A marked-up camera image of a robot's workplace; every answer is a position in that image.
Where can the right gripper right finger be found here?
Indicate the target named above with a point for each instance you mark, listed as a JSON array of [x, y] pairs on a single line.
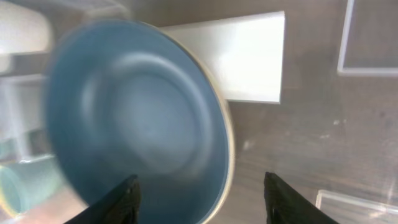
[[284, 205]]

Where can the clear plastic storage container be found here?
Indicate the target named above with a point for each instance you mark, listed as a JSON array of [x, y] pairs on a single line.
[[329, 132]]

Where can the white label in container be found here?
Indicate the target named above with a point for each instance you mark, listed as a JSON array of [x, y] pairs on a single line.
[[245, 54]]

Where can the mint green bowl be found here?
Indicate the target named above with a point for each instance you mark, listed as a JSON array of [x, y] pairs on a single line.
[[25, 185]]

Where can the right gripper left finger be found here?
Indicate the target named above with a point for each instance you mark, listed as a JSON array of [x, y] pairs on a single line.
[[119, 206]]

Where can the dark blue plate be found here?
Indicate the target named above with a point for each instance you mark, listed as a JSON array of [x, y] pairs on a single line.
[[123, 99]]

